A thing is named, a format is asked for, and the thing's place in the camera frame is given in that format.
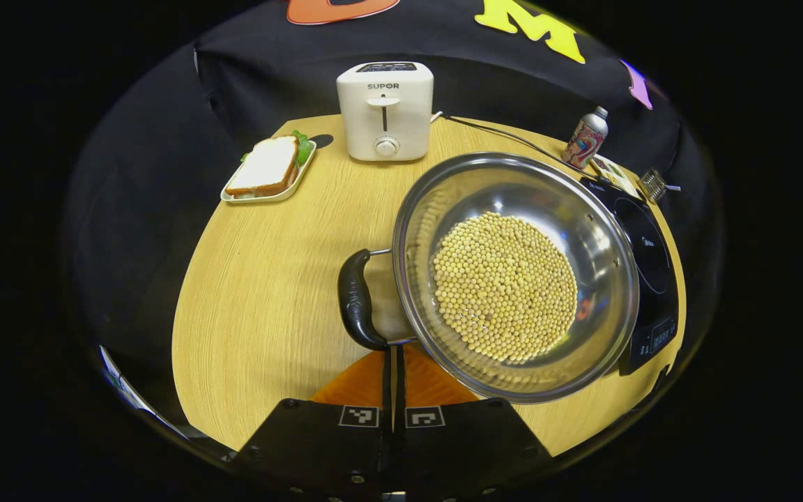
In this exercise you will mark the stainless steel pot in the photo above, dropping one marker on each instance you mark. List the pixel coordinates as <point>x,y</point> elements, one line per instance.
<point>513,188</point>

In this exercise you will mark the black induction cooktop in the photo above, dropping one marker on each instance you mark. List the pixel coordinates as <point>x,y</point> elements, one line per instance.
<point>652,258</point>

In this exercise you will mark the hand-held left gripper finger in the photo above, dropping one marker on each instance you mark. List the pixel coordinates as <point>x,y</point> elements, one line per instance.
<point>400,390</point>
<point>388,390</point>

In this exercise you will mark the white rectangular plate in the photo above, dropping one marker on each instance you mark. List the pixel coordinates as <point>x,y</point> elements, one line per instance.
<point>262,199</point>

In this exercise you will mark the sandwich with lettuce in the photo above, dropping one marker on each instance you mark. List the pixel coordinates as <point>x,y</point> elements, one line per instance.
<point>265,167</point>

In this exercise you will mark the white toaster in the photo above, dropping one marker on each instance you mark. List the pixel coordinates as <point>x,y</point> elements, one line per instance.
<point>408,118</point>

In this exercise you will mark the white divided bean dish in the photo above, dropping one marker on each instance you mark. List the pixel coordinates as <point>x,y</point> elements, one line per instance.
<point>610,174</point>

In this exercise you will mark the heap of yellow soybeans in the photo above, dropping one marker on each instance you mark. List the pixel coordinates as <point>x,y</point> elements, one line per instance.
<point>506,286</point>

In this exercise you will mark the silver printed drink bottle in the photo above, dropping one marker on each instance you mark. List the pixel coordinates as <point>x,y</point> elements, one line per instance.
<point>586,139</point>

